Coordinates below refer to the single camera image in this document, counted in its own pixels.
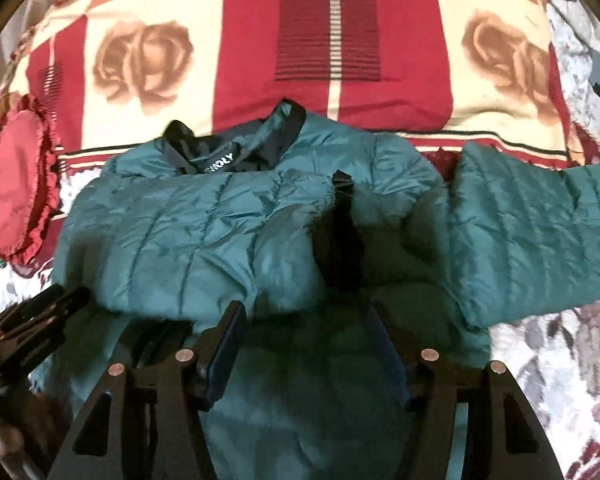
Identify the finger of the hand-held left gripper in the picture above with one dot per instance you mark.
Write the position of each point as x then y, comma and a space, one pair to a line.
60, 302

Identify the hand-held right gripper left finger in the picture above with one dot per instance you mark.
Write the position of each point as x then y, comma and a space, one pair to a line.
226, 347

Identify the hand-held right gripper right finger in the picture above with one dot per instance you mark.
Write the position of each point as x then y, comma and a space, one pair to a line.
389, 350

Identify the teal quilted puffer jacket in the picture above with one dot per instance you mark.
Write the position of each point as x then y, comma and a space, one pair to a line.
290, 240

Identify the red ruffled pillow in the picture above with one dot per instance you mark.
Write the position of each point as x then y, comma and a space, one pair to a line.
15, 185

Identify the red cream rose checkered blanket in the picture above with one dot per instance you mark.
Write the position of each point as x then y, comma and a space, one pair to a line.
290, 50

